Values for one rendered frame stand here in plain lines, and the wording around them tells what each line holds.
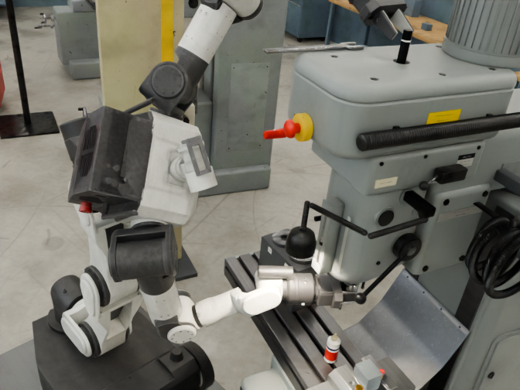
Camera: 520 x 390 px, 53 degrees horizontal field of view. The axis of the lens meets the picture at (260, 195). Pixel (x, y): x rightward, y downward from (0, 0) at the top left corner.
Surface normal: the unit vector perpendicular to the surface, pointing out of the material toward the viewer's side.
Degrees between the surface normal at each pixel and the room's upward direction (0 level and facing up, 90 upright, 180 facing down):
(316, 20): 90
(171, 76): 62
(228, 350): 0
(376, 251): 90
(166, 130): 58
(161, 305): 102
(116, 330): 27
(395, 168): 90
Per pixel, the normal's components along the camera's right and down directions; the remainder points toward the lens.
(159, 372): 0.09, -0.85
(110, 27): 0.43, 0.50
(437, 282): -0.90, 0.16
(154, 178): 0.63, -0.09
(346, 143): -0.24, 0.49
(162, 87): -0.05, 0.06
